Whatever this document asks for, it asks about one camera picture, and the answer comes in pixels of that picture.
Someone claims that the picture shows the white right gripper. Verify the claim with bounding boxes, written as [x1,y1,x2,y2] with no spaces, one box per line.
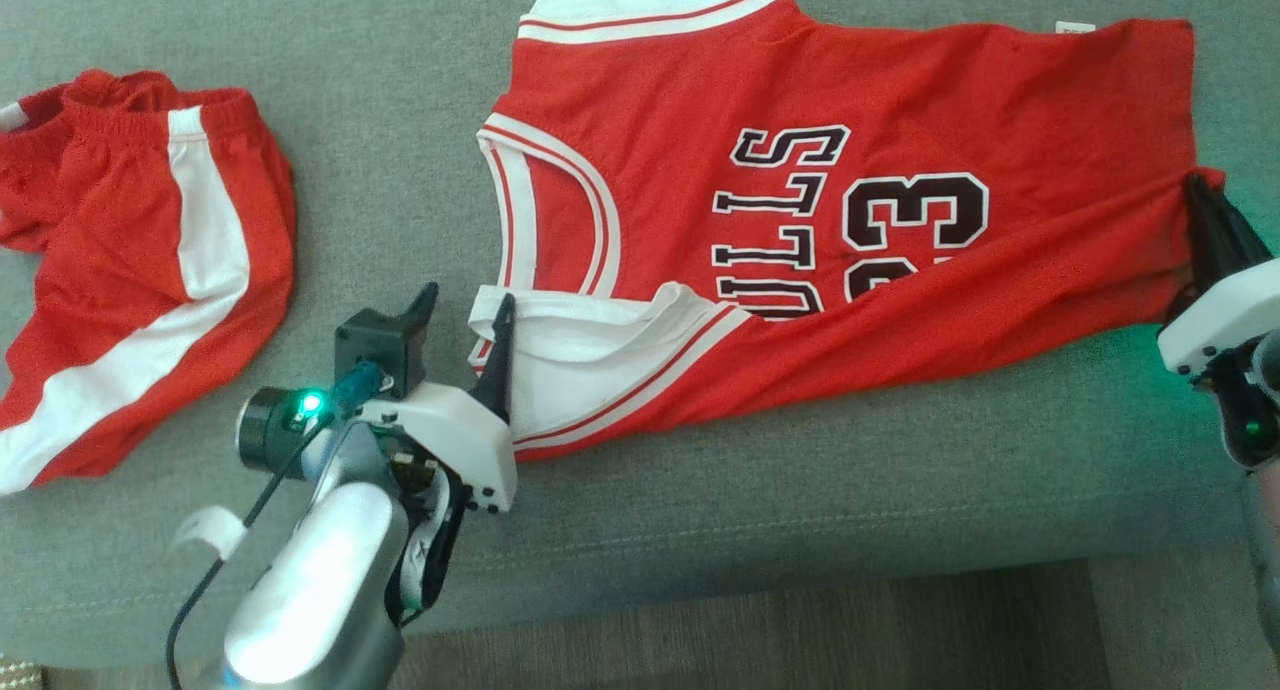
[1158,173,1280,376]

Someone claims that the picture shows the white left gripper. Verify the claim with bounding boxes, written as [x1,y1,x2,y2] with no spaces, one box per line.
[358,282,519,514]

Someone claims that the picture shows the red Bulls basketball jersey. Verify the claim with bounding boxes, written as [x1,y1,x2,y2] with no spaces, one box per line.
[468,0,1226,461]

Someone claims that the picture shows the red shorts with white stripe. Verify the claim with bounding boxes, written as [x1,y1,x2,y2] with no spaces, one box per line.
[0,68,298,496]

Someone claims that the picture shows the large grey sofa ottoman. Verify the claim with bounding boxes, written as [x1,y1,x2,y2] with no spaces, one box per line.
[0,0,1280,671]

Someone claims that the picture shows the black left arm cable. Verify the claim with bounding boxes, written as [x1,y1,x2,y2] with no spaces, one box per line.
[165,358,389,690]

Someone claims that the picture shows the white cable label tag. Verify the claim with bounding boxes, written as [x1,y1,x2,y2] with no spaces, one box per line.
[170,506,247,561]

